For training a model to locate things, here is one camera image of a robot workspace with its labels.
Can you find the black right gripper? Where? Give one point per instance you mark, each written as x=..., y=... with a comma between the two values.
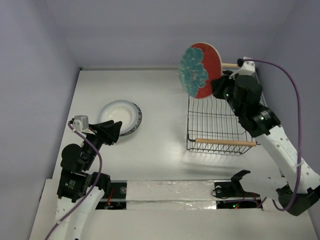
x=220, y=85

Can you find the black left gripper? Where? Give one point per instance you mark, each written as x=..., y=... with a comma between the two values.
x=108, y=131

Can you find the blue floral plate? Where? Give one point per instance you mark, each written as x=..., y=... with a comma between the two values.
x=137, y=122

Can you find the white blue-rimmed bowl plate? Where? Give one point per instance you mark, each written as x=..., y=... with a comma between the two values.
x=119, y=110

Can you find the red teal flower plate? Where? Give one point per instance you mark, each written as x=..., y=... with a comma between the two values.
x=200, y=64

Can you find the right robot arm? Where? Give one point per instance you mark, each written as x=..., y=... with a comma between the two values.
x=300, y=188

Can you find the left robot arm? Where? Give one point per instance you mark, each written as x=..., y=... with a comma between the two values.
x=82, y=184

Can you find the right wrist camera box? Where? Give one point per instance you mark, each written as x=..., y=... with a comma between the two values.
x=246, y=67

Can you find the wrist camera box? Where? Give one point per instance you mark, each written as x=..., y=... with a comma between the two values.
x=80, y=123
x=246, y=67

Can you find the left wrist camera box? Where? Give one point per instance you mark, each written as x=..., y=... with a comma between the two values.
x=80, y=123

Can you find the black wire dish rack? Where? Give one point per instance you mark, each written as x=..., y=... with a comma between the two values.
x=213, y=128

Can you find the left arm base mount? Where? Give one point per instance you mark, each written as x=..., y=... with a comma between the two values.
x=115, y=199

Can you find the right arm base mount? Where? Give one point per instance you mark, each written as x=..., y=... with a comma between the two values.
x=231, y=195

